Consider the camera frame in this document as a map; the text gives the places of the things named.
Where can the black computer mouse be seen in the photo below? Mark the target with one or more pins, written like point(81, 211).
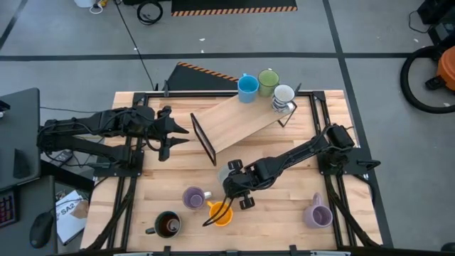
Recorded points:
point(41, 231)

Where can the orange vacuum cleaner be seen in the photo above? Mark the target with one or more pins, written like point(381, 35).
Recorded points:
point(405, 81)

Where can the orange shop vacuum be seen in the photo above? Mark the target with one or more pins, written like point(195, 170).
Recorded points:
point(448, 67)

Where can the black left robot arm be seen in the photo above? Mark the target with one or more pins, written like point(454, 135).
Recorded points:
point(89, 122)

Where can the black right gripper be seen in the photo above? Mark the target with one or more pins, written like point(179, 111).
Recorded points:
point(243, 183)

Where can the speckled teal brown mug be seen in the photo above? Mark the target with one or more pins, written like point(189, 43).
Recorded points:
point(167, 227)

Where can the white container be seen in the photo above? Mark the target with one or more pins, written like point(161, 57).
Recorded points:
point(83, 3)

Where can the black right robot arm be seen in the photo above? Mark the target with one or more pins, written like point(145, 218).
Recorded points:
point(302, 149)

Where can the white blue patterned mug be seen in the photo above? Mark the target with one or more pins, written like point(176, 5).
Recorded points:
point(283, 94)

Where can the black hazard-striped floor mat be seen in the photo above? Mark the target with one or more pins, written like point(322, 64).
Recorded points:
point(231, 5)
point(192, 80)

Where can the white printed booklet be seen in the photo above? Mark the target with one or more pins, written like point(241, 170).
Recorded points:
point(69, 213)

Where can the keyboard with colourful keys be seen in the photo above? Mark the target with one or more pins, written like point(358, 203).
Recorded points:
point(7, 209)

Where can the green mug brown rim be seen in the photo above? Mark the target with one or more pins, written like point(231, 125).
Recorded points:
point(268, 80)

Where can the lavender ceramic mug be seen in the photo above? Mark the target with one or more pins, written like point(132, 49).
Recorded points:
point(193, 198)
point(318, 216)

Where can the yellow faceted mug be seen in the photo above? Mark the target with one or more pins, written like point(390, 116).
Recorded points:
point(227, 217)

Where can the black power adapter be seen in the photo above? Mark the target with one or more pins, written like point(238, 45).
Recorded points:
point(63, 156)

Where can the black equipment case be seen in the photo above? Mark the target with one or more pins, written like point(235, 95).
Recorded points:
point(440, 14)

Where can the wooden shelf black legs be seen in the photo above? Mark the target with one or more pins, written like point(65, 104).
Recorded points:
point(241, 121)

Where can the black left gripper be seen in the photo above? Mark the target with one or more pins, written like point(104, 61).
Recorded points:
point(158, 131)

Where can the black desk stand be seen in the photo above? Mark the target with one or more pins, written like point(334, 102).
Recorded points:
point(21, 165)

